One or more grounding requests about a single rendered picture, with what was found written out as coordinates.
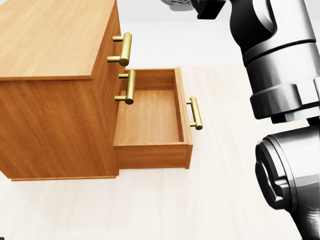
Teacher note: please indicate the closed wooden drawer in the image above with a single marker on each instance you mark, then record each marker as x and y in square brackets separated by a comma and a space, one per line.
[110, 46]
[108, 85]

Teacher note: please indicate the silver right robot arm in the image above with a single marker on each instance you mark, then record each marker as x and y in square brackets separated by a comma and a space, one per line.
[280, 75]

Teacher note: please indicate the wooden cabinet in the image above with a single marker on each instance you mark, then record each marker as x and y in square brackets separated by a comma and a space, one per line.
[50, 120]

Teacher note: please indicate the open wooden drawer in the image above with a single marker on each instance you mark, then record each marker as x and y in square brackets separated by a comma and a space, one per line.
[150, 117]

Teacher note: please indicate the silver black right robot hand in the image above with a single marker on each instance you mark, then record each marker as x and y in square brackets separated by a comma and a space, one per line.
[207, 8]

